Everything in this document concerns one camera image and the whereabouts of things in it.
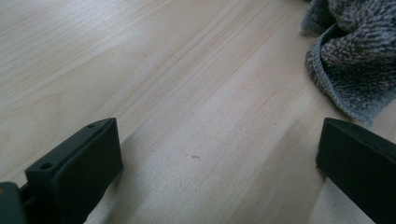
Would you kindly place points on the grey towel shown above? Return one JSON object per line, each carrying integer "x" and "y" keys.
{"x": 358, "y": 62}

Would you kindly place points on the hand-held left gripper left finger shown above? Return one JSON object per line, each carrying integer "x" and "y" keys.
{"x": 77, "y": 174}

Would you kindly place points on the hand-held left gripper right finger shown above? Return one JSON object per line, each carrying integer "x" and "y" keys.
{"x": 361, "y": 165}

